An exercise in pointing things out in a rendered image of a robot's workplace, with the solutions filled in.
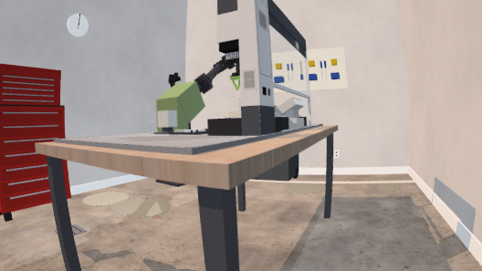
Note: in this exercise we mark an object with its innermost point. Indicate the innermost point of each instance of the white ready panel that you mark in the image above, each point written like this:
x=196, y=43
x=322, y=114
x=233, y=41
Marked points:
x=166, y=118

